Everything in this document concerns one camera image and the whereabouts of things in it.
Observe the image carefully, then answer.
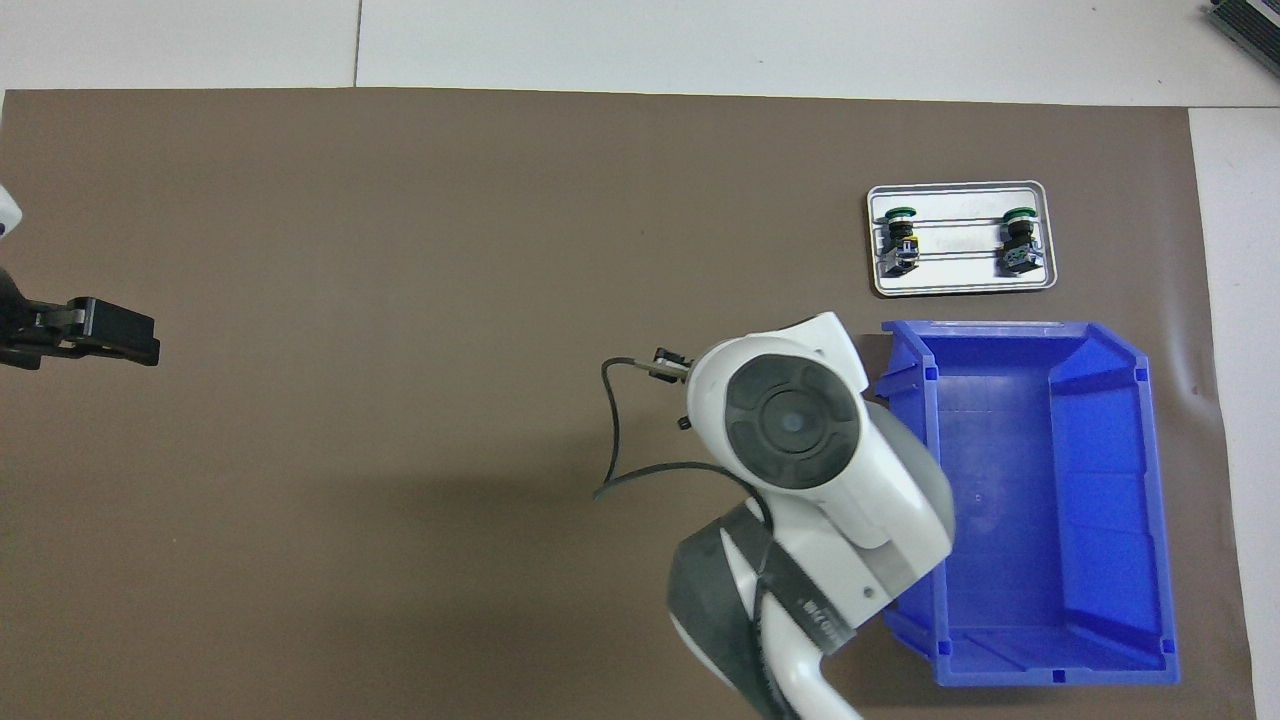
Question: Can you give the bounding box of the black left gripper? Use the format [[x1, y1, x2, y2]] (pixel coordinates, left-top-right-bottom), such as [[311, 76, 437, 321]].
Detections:
[[0, 268, 161, 371]]

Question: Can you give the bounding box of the green push button yellow mark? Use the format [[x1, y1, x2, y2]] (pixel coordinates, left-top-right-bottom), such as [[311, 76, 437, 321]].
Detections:
[[880, 203, 921, 278]]

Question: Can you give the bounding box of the green push button blue base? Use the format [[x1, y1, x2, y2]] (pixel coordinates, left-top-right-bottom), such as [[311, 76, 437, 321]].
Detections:
[[997, 206, 1044, 278]]

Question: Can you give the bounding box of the brown table mat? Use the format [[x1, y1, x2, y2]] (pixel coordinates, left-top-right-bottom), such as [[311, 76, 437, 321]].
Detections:
[[0, 88, 1259, 720]]

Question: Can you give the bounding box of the grey metal tray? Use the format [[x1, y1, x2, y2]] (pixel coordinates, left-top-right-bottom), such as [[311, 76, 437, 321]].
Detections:
[[866, 180, 1059, 298]]

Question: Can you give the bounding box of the blue plastic storage bin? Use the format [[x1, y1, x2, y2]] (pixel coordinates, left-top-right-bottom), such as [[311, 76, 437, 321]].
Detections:
[[873, 320, 1181, 689]]

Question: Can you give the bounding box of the grey striped device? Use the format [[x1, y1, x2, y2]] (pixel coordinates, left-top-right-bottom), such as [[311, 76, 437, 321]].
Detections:
[[1205, 0, 1280, 71]]

